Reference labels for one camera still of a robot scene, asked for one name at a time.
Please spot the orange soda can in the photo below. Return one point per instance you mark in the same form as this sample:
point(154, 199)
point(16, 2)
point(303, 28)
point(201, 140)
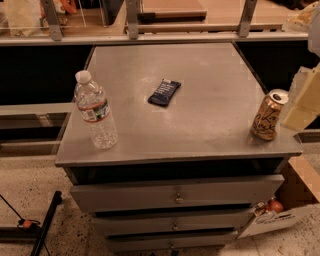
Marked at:
point(265, 121)

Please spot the grey drawer cabinet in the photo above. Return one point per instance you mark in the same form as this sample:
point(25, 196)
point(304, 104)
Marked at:
point(185, 175)

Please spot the dark blue rxbar wrapper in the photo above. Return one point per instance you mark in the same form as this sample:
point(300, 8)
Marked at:
point(164, 92)

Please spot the cardboard box with cans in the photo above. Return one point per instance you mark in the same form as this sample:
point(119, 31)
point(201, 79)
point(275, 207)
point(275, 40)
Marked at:
point(299, 195)

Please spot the grey metal shelf rail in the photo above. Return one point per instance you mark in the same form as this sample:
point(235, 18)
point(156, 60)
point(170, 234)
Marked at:
point(222, 24)

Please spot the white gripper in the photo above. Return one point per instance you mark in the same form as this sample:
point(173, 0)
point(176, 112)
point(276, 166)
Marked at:
point(314, 33)

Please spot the black tripod stand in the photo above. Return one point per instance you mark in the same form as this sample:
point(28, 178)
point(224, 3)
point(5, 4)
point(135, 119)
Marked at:
point(28, 230)

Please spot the clear plastic water bottle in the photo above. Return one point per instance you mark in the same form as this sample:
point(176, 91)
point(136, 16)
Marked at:
point(91, 101)

